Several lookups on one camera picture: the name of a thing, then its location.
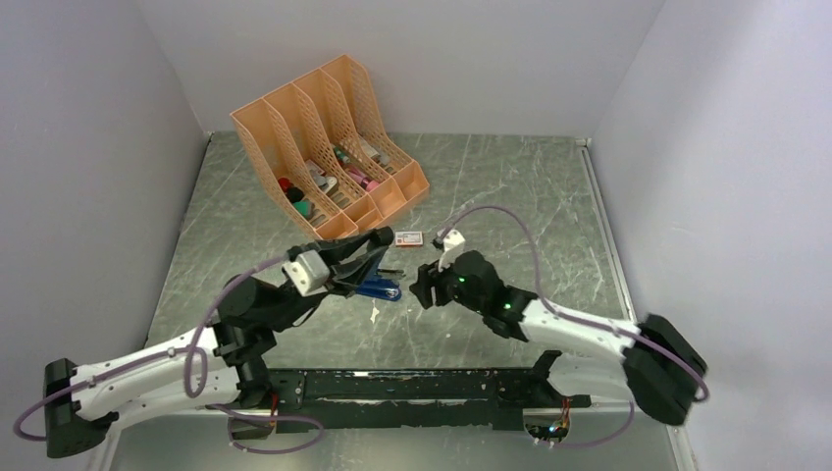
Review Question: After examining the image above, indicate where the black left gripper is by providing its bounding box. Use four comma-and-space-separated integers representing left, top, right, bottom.
266, 230, 389, 332

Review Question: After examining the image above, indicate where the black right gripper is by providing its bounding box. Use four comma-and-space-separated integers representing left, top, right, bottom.
409, 248, 488, 316

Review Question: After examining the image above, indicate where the blue metal stapler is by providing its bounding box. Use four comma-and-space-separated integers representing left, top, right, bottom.
355, 268, 405, 301

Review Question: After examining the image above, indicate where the small staple box sleeve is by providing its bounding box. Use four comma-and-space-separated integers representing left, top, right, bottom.
393, 231, 424, 247

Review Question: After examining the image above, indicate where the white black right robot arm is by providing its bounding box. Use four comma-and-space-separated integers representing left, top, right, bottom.
409, 250, 707, 426

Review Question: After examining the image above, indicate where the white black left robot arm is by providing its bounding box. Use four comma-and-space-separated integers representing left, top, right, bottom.
43, 227, 394, 459

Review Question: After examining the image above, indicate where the grey white stapler remover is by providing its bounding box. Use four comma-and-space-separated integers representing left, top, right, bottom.
305, 160, 338, 194

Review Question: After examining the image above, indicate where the green round item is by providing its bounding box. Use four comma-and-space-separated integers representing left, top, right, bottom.
292, 200, 314, 221

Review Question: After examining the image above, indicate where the black round item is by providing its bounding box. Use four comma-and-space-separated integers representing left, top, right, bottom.
285, 186, 305, 204

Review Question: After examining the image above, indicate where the pink marker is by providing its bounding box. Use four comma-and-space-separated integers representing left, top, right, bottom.
344, 165, 379, 191

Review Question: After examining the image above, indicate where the green capped marker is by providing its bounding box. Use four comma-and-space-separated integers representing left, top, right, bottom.
334, 146, 350, 165

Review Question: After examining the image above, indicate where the grey white item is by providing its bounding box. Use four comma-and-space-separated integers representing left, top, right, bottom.
360, 140, 390, 167

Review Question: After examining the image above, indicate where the orange plastic file organizer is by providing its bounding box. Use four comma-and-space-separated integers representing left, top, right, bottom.
231, 55, 430, 238

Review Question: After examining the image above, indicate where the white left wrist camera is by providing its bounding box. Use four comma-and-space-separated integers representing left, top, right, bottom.
282, 250, 331, 297

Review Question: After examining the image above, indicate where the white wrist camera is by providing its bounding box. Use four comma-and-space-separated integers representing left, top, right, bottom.
282, 250, 331, 297
432, 229, 465, 272

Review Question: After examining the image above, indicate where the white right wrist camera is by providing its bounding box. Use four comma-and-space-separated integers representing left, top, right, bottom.
432, 229, 465, 272

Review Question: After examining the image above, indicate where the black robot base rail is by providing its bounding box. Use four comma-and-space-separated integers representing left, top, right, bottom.
230, 350, 592, 431

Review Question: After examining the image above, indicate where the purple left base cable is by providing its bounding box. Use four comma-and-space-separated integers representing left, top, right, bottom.
207, 402, 327, 455

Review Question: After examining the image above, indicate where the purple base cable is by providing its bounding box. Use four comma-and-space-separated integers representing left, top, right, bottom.
533, 399, 637, 451
207, 402, 327, 455

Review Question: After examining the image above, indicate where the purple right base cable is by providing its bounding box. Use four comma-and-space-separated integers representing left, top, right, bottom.
533, 399, 637, 451

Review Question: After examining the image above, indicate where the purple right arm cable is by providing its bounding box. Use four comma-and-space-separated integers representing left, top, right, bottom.
434, 205, 711, 403

